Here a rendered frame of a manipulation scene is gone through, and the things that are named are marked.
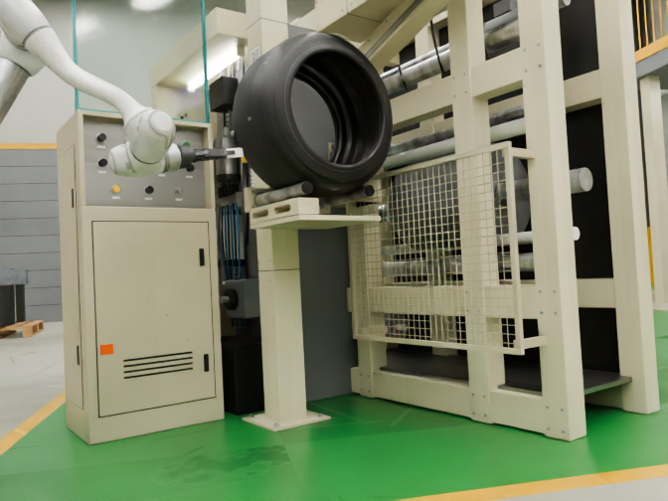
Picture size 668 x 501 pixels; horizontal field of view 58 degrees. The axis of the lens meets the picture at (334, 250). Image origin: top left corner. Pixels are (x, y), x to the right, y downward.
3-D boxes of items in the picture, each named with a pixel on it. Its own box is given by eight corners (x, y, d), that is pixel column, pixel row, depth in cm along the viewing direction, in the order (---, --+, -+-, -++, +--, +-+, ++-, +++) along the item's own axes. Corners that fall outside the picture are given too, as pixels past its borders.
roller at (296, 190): (266, 198, 240) (262, 208, 238) (257, 192, 237) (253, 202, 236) (315, 184, 211) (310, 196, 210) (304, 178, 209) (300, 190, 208)
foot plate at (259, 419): (242, 419, 252) (242, 415, 252) (296, 409, 267) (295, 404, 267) (273, 431, 230) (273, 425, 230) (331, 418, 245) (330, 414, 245)
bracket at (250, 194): (244, 213, 236) (243, 188, 237) (327, 214, 259) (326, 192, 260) (248, 212, 234) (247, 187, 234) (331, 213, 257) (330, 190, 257)
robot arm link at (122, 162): (159, 181, 193) (171, 162, 183) (110, 185, 184) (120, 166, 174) (150, 150, 195) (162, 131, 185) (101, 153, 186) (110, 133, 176)
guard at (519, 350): (352, 338, 266) (344, 182, 269) (356, 338, 268) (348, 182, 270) (521, 355, 193) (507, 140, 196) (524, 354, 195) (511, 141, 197)
